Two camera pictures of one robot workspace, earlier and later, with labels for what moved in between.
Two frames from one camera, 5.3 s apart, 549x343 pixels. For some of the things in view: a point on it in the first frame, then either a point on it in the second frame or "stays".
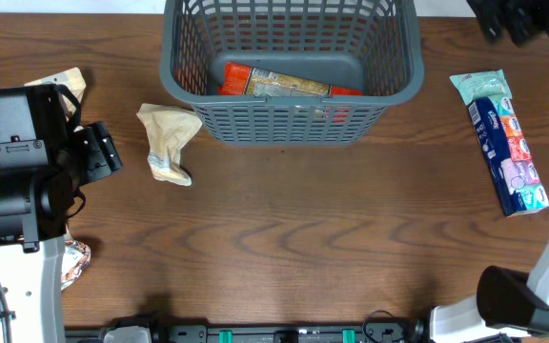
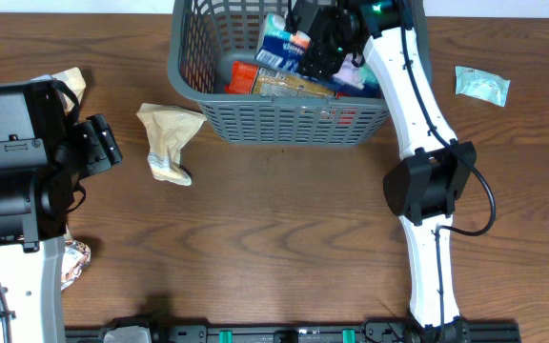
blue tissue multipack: (518, 176) -> (283, 44)
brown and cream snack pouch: (75, 258) stays
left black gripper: (96, 151) stays
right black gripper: (522, 14) -> (318, 60)
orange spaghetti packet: (241, 79) stays
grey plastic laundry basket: (373, 45) stays
